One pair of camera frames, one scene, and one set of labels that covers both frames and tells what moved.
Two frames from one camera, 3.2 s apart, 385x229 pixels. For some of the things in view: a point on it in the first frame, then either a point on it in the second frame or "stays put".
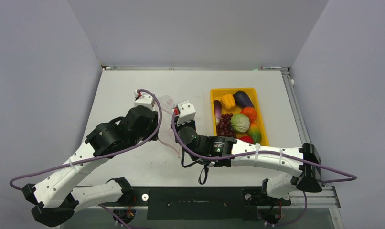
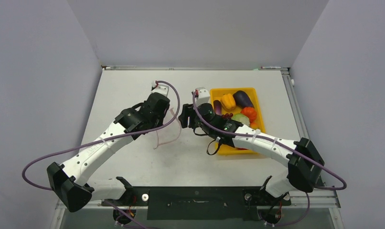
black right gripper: x=191 y=123 to x=188 y=111
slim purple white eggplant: x=217 y=106 stays put
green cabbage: x=240 y=122 stays put
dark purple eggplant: x=242 y=99 stays put
